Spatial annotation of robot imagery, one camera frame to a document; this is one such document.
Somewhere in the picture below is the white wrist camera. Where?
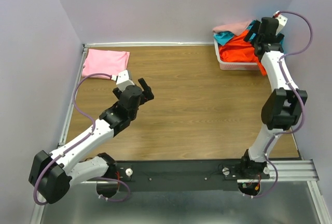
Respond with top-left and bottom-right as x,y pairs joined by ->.
273,11 -> 288,33
116,70 -> 135,92

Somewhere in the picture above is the teal t shirt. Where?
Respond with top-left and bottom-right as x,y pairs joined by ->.
213,21 -> 285,53

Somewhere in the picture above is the orange t shirt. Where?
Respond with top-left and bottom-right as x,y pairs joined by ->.
214,30 -> 267,76

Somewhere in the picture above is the aluminium frame rail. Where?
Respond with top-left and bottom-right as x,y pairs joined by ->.
30,43 -> 325,224

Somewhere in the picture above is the white plastic basket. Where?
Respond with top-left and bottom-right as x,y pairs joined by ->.
214,40 -> 259,71

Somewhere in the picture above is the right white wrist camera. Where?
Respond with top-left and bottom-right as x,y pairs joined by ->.
273,11 -> 288,33

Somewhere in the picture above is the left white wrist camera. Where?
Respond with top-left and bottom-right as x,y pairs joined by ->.
116,70 -> 135,92

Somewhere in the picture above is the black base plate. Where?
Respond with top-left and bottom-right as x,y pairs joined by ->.
116,159 -> 269,192

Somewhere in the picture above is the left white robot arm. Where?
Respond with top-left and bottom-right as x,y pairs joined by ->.
28,76 -> 154,206

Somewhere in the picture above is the dusty pink t shirt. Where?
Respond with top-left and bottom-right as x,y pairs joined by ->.
212,20 -> 253,36

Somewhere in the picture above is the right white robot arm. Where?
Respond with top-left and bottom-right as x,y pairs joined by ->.
236,15 -> 308,179

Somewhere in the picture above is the folded pink t shirt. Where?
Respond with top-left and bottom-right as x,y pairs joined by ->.
81,49 -> 130,77

